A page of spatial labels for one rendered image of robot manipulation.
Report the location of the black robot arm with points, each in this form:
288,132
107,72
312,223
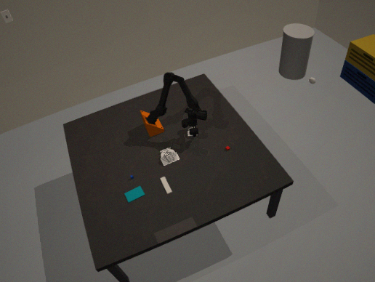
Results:
192,102

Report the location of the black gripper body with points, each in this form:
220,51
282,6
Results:
193,123

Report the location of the teal flat plate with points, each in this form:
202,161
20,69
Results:
134,194

